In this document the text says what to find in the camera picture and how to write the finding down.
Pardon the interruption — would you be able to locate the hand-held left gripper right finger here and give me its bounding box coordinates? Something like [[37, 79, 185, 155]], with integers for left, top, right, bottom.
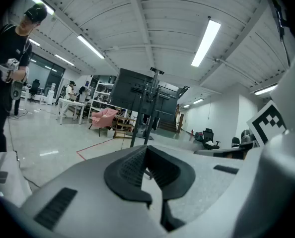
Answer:
[[147, 145, 196, 233]]

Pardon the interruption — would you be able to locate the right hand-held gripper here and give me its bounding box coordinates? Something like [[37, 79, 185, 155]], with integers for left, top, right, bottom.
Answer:
[[233, 46, 295, 238]]

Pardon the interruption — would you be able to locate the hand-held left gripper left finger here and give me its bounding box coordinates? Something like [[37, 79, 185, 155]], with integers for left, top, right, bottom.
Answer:
[[103, 145, 153, 207]]

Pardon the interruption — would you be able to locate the black cable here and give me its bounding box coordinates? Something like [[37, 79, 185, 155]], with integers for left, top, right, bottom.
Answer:
[[120, 122, 127, 150]]

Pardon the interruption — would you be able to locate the wooden rack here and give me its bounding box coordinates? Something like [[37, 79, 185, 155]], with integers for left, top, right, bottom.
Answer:
[[112, 115, 138, 139]]

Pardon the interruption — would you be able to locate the pink armchair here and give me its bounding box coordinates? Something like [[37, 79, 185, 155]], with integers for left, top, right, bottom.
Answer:
[[88, 107, 119, 136]]

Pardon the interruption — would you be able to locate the white storage shelving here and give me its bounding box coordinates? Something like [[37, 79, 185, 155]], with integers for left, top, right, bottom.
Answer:
[[87, 79, 128, 123]]

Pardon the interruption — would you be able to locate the black flat-screen TV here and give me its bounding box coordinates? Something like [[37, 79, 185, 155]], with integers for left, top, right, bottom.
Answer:
[[109, 67, 179, 116]]

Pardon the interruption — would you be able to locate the white table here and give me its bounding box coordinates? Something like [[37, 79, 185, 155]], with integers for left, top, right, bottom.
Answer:
[[57, 97, 86, 125]]

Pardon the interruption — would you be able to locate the black TV floor stand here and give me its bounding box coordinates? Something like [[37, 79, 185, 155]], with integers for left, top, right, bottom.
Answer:
[[129, 67, 172, 148]]

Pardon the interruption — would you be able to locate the white water dispenser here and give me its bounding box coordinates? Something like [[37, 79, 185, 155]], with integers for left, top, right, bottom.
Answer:
[[49, 82, 57, 105]]

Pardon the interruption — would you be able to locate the grey shell backpack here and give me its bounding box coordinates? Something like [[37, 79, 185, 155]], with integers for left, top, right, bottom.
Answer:
[[10, 80, 24, 101]]

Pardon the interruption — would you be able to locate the staircase with wooden rail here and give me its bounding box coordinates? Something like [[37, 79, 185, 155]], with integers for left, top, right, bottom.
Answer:
[[157, 103, 186, 134]]

